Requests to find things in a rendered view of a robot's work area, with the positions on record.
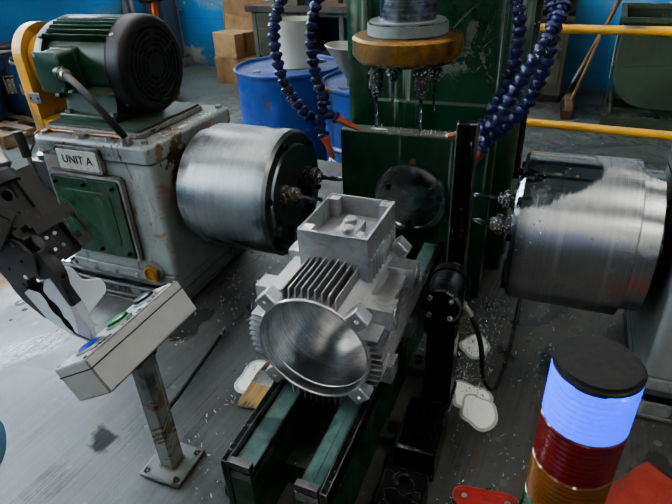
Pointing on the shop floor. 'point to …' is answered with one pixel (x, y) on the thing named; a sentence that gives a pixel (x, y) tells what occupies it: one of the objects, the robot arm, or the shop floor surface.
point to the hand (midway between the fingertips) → (81, 334)
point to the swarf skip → (641, 71)
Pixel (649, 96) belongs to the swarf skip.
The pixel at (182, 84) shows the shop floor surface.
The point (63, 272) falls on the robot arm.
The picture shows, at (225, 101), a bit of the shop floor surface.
